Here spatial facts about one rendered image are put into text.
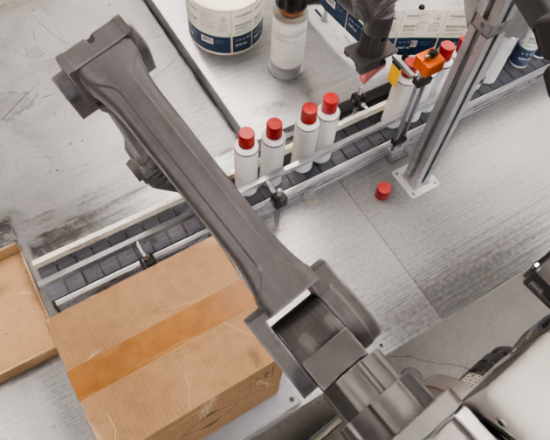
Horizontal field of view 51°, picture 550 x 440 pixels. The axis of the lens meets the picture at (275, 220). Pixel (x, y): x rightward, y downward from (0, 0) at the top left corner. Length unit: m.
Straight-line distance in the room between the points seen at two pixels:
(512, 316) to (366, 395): 1.83
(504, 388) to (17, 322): 1.01
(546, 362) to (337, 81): 1.11
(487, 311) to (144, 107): 1.89
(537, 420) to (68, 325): 0.68
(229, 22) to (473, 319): 1.40
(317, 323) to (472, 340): 1.71
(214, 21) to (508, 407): 1.20
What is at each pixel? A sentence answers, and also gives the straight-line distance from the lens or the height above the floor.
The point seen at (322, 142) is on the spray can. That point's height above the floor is 0.96.
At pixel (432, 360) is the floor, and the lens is 2.17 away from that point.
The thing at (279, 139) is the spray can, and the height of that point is 1.05.
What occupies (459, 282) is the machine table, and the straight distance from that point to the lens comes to 1.35.
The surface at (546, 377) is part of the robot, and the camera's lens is 0.54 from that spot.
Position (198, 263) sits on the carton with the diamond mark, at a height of 1.12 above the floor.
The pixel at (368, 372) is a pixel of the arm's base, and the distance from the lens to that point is 0.53.
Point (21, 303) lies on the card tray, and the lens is 1.32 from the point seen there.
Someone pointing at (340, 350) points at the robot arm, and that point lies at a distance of 0.54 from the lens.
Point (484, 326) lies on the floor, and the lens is 2.28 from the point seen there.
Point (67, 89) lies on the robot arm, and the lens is 0.68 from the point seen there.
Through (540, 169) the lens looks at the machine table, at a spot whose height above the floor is 0.83.
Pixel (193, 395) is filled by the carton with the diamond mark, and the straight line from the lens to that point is 0.89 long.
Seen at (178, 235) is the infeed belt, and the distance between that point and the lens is 1.26.
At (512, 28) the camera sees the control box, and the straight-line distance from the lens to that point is 1.12.
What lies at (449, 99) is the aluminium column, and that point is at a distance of 1.22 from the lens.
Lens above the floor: 1.99
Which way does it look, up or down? 61 degrees down
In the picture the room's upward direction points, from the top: 6 degrees clockwise
